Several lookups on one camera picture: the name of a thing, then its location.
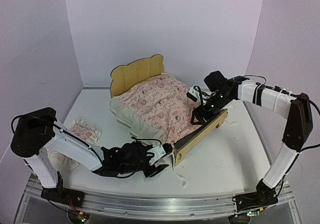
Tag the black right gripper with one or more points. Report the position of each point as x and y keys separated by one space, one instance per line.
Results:
x=200 y=115

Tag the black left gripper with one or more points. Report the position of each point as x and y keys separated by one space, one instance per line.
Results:
x=154 y=170

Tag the pink unicorn print blanket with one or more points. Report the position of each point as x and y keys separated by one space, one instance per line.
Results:
x=158 y=111

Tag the pink ruffled unicorn pillow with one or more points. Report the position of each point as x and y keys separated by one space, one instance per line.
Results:
x=80 y=128

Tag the wooden pet bed frame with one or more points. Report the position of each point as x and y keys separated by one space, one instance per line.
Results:
x=124 y=77

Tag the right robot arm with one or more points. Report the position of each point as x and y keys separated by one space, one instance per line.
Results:
x=295 y=108

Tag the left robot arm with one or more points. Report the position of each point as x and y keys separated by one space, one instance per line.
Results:
x=37 y=132

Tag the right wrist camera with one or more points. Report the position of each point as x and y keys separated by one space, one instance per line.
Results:
x=197 y=95

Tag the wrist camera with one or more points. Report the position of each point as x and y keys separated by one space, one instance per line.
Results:
x=197 y=95
x=138 y=150

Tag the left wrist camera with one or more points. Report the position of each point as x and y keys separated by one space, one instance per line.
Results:
x=138 y=150

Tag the aluminium front rail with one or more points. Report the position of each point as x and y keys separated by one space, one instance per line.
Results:
x=162 y=208

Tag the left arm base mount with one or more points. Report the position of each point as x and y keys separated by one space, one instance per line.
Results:
x=71 y=197

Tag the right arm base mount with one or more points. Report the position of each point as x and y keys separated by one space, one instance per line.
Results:
x=252 y=201

